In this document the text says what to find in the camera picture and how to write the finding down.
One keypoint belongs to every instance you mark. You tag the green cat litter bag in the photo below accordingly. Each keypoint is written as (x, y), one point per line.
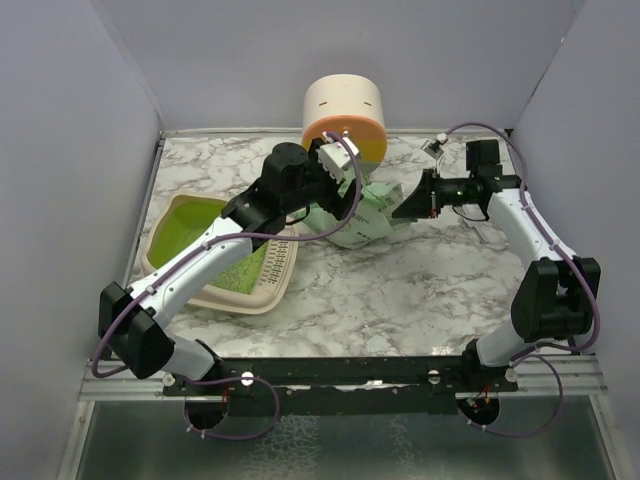
(373, 218)

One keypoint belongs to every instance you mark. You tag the grey plastic bag clip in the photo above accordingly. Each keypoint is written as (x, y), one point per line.
(480, 226)

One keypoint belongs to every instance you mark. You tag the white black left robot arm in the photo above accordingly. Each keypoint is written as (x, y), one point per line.
(133, 319)

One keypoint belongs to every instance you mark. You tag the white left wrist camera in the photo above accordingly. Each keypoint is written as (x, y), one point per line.
(335, 159)

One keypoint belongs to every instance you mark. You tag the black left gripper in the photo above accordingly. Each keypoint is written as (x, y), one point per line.
(337, 205)

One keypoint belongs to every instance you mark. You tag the beige green litter box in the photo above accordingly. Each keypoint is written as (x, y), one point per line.
(185, 217)

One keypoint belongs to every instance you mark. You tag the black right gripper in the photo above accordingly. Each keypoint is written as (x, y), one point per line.
(422, 203)

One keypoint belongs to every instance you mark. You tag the green cat litter pellets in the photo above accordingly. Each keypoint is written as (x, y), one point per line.
(243, 275)

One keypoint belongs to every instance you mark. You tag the cream round drawer cabinet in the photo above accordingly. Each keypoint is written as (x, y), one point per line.
(347, 103)

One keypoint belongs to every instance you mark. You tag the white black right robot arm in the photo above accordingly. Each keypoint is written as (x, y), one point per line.
(555, 300)

